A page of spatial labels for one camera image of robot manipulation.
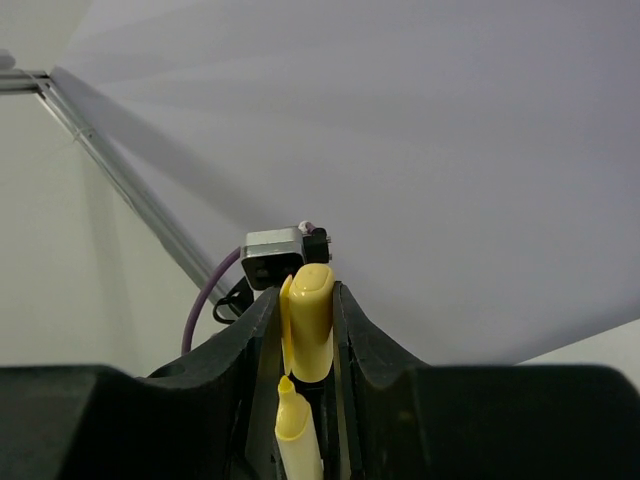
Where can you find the yellow highlighter cap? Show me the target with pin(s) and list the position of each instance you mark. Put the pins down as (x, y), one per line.
(306, 314)

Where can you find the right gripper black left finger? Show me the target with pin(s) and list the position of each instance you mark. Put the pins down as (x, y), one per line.
(209, 414)

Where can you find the yellow highlighter pen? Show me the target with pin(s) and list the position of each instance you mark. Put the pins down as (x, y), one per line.
(296, 434)

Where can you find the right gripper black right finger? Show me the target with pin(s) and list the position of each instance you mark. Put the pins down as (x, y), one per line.
(397, 417)

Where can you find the aluminium rail right edge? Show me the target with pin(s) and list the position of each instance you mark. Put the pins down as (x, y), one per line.
(123, 178)

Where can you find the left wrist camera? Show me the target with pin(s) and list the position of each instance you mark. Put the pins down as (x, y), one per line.
(268, 257)

